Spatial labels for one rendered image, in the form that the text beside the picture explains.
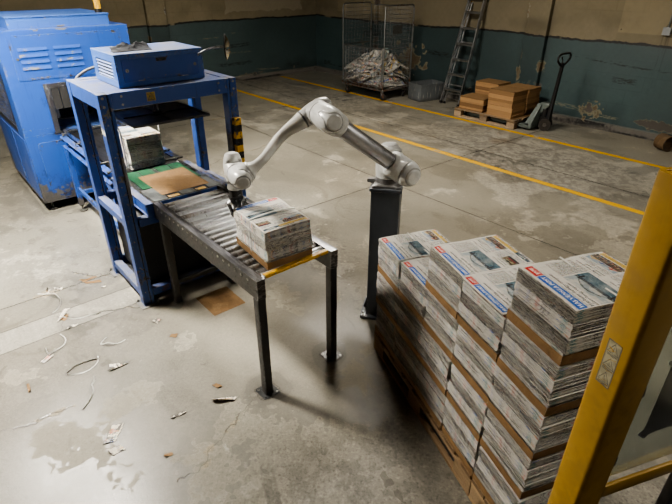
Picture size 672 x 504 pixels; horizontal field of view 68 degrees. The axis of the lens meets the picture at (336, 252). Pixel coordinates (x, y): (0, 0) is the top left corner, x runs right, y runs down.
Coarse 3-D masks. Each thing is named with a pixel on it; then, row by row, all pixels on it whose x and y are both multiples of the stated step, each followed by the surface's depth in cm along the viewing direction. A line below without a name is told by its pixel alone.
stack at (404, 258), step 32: (384, 256) 289; (416, 256) 273; (384, 288) 298; (416, 288) 258; (384, 320) 308; (416, 320) 261; (448, 320) 230; (384, 352) 318; (480, 352) 208; (448, 384) 239; (480, 384) 211; (448, 416) 244; (480, 416) 216; (448, 448) 249
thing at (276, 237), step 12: (276, 216) 271; (288, 216) 271; (300, 216) 270; (252, 228) 265; (264, 228) 258; (276, 228) 258; (288, 228) 262; (300, 228) 267; (264, 240) 256; (276, 240) 260; (288, 240) 264; (300, 240) 269; (264, 252) 262; (276, 252) 263; (288, 252) 268
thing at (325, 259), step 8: (248, 200) 348; (312, 240) 296; (320, 240) 296; (328, 248) 287; (336, 248) 287; (320, 256) 294; (328, 256) 288; (336, 256) 288; (328, 264) 290; (336, 264) 291
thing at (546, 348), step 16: (512, 320) 182; (528, 336) 174; (544, 352) 168; (592, 352) 164; (576, 400) 175; (496, 416) 202; (544, 416) 173; (512, 432) 193; (528, 448) 185; (560, 448) 187; (496, 464) 208; (512, 480) 198
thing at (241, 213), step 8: (264, 200) 290; (272, 200) 289; (280, 200) 289; (240, 208) 281; (248, 208) 280; (256, 208) 280; (264, 208) 280; (272, 208) 280; (280, 208) 281; (240, 216) 275; (248, 216) 271; (240, 224) 278; (240, 232) 283; (240, 240) 286; (248, 240) 276
